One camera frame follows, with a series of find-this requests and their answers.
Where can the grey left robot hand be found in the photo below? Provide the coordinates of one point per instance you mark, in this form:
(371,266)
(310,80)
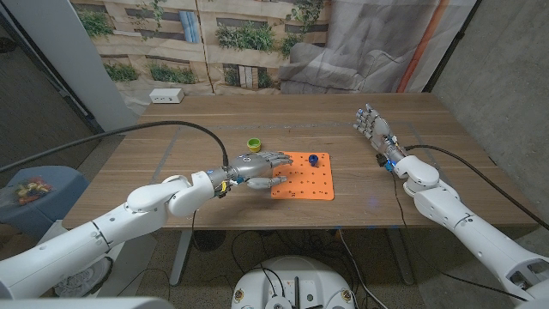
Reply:
(253,165)

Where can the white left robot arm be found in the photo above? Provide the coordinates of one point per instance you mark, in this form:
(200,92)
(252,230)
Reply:
(107,227)

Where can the black round floor disc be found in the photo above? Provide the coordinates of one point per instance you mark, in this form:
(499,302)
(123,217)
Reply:
(209,241)

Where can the blue peg toy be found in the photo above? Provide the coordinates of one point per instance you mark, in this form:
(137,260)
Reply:
(313,159)

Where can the white robot torso base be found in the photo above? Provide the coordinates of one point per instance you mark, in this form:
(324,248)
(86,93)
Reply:
(293,283)

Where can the white table leg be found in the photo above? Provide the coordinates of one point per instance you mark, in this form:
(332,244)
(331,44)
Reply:
(401,262)
(180,262)

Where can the orange peg board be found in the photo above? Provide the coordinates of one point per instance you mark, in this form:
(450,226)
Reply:
(309,184)

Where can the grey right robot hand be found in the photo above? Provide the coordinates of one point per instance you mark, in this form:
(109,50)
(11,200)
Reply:
(379,131)

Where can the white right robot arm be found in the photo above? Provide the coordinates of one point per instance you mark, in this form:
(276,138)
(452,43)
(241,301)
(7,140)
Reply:
(472,232)

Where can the black backdrop stand pole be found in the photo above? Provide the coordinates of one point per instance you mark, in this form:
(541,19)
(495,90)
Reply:
(451,47)

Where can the printed backdrop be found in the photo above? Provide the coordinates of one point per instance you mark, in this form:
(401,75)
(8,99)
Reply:
(257,64)

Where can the white sneaker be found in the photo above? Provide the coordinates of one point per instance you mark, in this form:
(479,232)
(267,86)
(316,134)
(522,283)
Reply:
(83,279)

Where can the white power outlet box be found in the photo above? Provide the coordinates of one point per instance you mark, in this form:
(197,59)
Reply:
(166,95)

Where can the bag of colourful toys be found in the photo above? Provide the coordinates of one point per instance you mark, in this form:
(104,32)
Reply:
(32,191)

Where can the green and yellow cup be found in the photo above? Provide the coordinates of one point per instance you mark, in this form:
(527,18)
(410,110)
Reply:
(254,145)

